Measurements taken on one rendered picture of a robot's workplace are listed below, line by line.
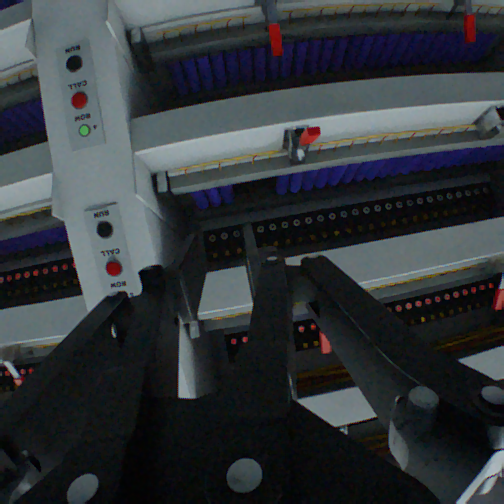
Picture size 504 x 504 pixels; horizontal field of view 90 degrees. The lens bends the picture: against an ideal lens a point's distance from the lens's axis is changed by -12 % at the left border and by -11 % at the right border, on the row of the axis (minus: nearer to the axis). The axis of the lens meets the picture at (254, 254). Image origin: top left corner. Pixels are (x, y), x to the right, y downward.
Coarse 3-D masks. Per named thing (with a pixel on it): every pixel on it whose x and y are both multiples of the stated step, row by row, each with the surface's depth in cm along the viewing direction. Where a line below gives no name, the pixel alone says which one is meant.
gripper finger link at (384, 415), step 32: (320, 256) 13; (320, 288) 10; (352, 288) 10; (320, 320) 11; (352, 320) 8; (384, 320) 8; (352, 352) 8; (384, 352) 7; (416, 352) 6; (384, 384) 7; (416, 384) 6; (448, 384) 5; (480, 384) 5; (384, 416) 7; (448, 416) 5; (480, 416) 4
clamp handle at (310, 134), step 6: (318, 126) 24; (306, 132) 25; (312, 132) 24; (318, 132) 24; (300, 138) 27; (306, 138) 25; (312, 138) 25; (300, 144) 28; (306, 144) 29; (300, 150) 31; (300, 156) 31
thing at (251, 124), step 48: (288, 96) 30; (336, 96) 30; (384, 96) 30; (432, 96) 30; (480, 96) 30; (144, 144) 29; (192, 144) 30; (240, 144) 32; (144, 192) 31; (384, 192) 48
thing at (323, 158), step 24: (312, 144) 33; (360, 144) 35; (384, 144) 35; (408, 144) 35; (432, 144) 35; (456, 144) 35; (480, 144) 35; (216, 168) 35; (240, 168) 34; (264, 168) 34; (288, 168) 34; (312, 168) 36
